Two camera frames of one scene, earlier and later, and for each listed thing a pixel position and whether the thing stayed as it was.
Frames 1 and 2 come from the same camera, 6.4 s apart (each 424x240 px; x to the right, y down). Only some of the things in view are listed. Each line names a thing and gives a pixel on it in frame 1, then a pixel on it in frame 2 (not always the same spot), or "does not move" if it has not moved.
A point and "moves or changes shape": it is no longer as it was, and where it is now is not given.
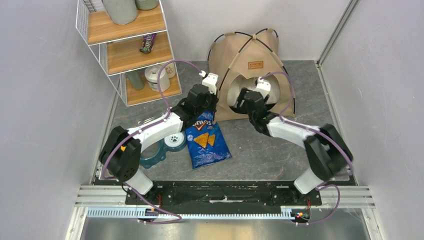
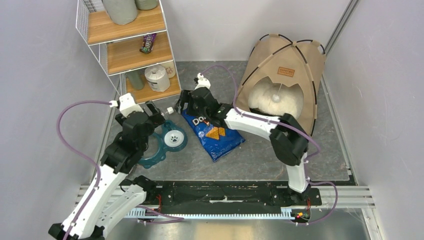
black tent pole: [269, 48] to [302, 55]
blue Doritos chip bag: [206, 144] moves or changes shape
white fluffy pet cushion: [237, 84] to [292, 98]
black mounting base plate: [225, 193] does not move
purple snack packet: [147, 43] does not move
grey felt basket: [121, 12] does not move
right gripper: [240, 98] to [185, 96]
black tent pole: [244, 46] to [279, 51]
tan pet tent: [235, 55] to [286, 62]
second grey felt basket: [146, 5] does not move
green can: [137, 78] does not move
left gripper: [215, 100] to [156, 119]
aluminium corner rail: [339, 29] does not move
